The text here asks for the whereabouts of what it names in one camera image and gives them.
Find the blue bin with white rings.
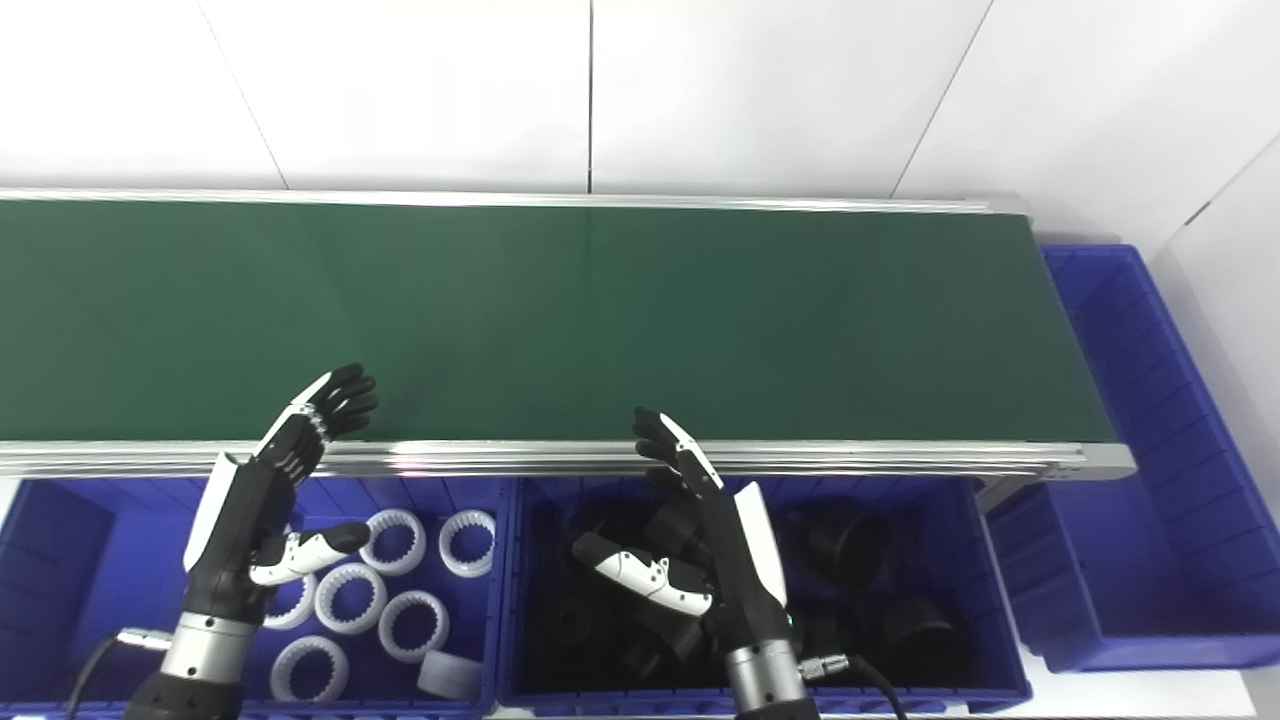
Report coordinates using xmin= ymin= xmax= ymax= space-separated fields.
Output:
xmin=0 ymin=476 xmax=513 ymax=720

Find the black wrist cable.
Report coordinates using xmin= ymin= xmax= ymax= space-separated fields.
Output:
xmin=65 ymin=628 xmax=173 ymax=720
xmin=798 ymin=652 xmax=911 ymax=720

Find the blue bin with black parts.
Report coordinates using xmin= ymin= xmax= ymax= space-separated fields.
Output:
xmin=497 ymin=474 xmax=1033 ymax=716

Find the white toothed plastic ring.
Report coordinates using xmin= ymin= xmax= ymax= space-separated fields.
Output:
xmin=378 ymin=590 xmax=450 ymax=664
xmin=269 ymin=636 xmax=350 ymax=704
xmin=314 ymin=563 xmax=388 ymax=635
xmin=360 ymin=509 xmax=427 ymax=577
xmin=262 ymin=570 xmax=319 ymax=631
xmin=439 ymin=510 xmax=497 ymax=578

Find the black cylindrical plastic part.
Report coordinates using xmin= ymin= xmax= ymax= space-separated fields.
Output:
xmin=610 ymin=600 xmax=711 ymax=681
xmin=565 ymin=505 xmax=641 ymax=561
xmin=880 ymin=597 xmax=969 ymax=683
xmin=640 ymin=495 xmax=706 ymax=566
xmin=800 ymin=500 xmax=894 ymax=591

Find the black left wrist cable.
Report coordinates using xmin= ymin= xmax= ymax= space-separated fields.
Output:
xmin=65 ymin=628 xmax=173 ymax=720

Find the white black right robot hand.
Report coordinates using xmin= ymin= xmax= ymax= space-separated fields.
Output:
xmin=572 ymin=407 xmax=796 ymax=651

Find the green conveyor belt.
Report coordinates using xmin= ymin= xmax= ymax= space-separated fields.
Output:
xmin=0 ymin=188 xmax=1136 ymax=511
xmin=0 ymin=198 xmax=1116 ymax=446

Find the large empty blue bin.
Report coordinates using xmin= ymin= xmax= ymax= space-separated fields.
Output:
xmin=985 ymin=243 xmax=1280 ymax=673

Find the white plastic ring part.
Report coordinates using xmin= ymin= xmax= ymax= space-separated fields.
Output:
xmin=417 ymin=650 xmax=484 ymax=700

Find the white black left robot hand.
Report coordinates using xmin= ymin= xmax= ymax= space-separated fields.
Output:
xmin=183 ymin=363 xmax=380 ymax=626

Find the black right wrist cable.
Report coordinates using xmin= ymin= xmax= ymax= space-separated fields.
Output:
xmin=798 ymin=652 xmax=911 ymax=720

